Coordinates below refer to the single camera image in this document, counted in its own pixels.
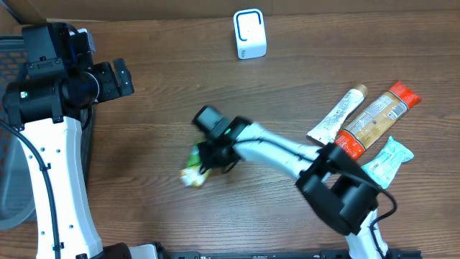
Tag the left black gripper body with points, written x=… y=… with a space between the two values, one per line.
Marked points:
x=107 y=83

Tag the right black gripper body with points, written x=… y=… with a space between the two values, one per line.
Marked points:
x=218 y=155

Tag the green yellow snack packet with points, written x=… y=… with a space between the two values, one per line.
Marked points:
x=194 y=174

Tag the white cream tube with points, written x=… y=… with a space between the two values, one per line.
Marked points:
x=327 y=129

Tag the orange spaghetti packet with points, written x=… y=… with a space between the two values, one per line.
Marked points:
x=376 y=119

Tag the teal snack packet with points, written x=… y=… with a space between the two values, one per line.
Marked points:
x=383 y=168

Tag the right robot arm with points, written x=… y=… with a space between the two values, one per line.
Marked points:
x=341 y=194

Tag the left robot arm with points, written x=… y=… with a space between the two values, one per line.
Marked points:
x=44 y=112

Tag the white barcode scanner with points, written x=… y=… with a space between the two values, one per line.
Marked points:
x=249 y=29

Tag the grey plastic mesh basket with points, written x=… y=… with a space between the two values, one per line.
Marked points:
x=17 y=203

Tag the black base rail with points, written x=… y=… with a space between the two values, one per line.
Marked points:
x=156 y=251

